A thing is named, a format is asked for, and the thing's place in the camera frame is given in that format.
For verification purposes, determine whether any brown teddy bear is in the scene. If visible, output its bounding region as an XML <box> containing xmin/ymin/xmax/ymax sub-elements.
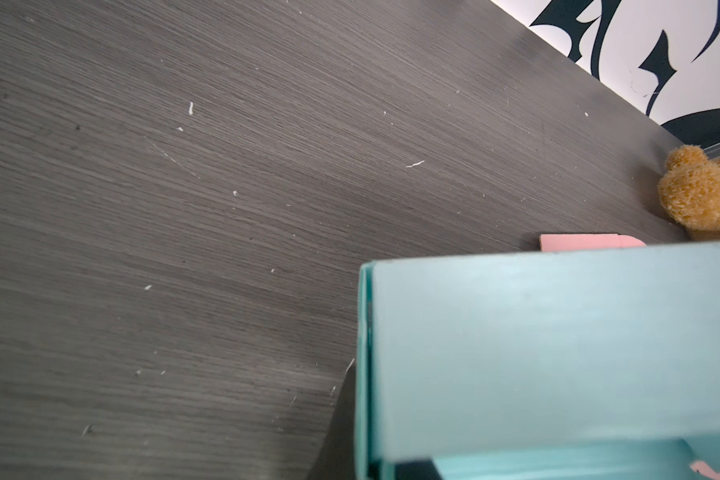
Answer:
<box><xmin>658</xmin><ymin>145</ymin><xmax>720</xmax><ymax>241</ymax></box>

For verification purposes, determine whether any pink flat paper box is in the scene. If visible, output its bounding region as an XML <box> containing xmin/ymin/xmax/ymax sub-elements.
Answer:
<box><xmin>539</xmin><ymin>233</ymin><xmax>645</xmax><ymax>252</ymax></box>

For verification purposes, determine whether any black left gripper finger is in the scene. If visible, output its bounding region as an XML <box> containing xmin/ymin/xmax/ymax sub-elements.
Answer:
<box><xmin>306</xmin><ymin>365</ymin><xmax>356</xmax><ymax>480</ymax></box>

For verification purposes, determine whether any light blue paper box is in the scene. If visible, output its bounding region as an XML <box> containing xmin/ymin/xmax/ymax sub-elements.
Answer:
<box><xmin>354</xmin><ymin>242</ymin><xmax>720</xmax><ymax>479</ymax></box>

